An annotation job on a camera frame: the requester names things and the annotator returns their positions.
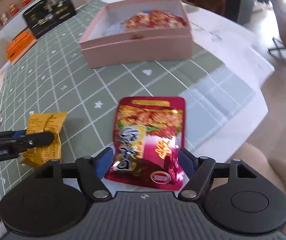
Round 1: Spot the yellow snack packet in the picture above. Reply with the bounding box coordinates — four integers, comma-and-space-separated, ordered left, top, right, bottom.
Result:
20, 112, 67, 168

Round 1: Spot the magenta spicy snack bag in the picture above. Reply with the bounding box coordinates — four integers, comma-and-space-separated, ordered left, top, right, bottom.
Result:
104, 96, 186, 191

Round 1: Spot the orange box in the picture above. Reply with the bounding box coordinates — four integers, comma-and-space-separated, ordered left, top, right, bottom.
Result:
6, 29, 37, 64

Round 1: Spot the black gift box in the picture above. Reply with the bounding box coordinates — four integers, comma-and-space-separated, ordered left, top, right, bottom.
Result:
23, 0, 76, 39

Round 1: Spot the clear bread snack bag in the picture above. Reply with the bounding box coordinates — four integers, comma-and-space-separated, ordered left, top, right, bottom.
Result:
102, 22, 127, 36

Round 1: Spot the pink gift box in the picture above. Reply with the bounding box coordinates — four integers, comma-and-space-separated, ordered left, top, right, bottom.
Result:
79, 0, 193, 68

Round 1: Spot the red biscuit snack bag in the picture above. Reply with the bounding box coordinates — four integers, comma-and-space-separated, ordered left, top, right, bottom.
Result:
122, 10, 187, 30

